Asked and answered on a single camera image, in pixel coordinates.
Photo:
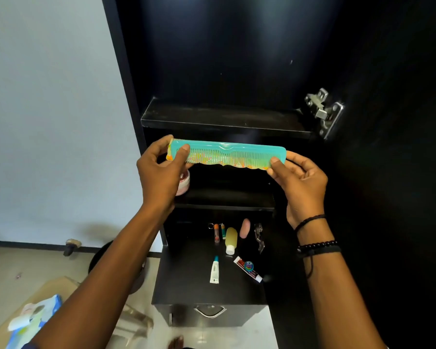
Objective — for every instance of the yellow patterned comb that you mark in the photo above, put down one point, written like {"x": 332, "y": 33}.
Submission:
{"x": 225, "y": 162}

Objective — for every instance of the small round blue tin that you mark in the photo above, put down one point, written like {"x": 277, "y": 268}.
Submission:
{"x": 249, "y": 266}

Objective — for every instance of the person's left forearm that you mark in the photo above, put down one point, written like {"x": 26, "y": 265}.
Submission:
{"x": 105, "y": 283}

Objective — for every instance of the small green bottle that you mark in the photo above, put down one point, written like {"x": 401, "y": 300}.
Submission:
{"x": 223, "y": 231}

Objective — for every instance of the round metal door knob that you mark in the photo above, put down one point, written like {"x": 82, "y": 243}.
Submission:
{"x": 72, "y": 247}

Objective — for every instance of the person's right hand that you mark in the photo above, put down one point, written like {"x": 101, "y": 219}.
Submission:
{"x": 305, "y": 188}

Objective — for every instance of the red cream jar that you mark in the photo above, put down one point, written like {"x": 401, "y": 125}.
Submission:
{"x": 184, "y": 183}

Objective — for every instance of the small white roll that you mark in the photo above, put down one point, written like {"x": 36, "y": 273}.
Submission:
{"x": 18, "y": 323}

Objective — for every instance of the white cabinet door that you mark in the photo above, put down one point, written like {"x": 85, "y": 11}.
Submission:
{"x": 51, "y": 123}

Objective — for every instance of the red tube with white cap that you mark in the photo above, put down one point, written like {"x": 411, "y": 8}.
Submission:
{"x": 256, "y": 275}

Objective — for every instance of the person's right foot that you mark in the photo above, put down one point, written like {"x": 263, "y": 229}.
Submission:
{"x": 176, "y": 342}

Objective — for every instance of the person's left hand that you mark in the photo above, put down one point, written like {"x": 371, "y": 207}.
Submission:
{"x": 160, "y": 181}

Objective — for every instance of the dark grey wristband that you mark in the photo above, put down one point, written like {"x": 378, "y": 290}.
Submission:
{"x": 321, "y": 250}

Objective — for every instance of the teal comb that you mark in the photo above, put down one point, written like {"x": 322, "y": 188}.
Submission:
{"x": 225, "y": 147}

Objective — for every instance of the black waste bin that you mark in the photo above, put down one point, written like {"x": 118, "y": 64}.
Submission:
{"x": 96, "y": 259}

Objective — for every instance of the white tube with teal cap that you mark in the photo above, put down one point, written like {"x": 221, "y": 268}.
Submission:
{"x": 214, "y": 271}

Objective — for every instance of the silver metal bracket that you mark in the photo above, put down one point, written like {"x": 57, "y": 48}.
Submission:
{"x": 325, "y": 114}

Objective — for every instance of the orange lip balm stick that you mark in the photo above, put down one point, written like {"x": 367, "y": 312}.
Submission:
{"x": 217, "y": 234}

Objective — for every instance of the black cabinet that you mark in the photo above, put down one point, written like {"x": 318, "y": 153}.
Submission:
{"x": 239, "y": 50}

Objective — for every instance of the yellow makeup sponge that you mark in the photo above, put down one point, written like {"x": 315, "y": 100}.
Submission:
{"x": 231, "y": 239}

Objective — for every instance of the silver cabinet hinge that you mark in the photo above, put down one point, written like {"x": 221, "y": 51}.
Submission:
{"x": 259, "y": 238}

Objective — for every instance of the person's right forearm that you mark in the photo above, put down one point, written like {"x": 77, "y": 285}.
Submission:
{"x": 334, "y": 298}

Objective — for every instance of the blue wipes packet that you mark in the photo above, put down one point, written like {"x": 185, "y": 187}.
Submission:
{"x": 47, "y": 308}

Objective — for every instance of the pink makeup sponge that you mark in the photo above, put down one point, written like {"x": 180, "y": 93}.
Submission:
{"x": 244, "y": 228}

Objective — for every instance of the beige plastic stool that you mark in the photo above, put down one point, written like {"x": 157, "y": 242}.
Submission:
{"x": 58, "y": 287}

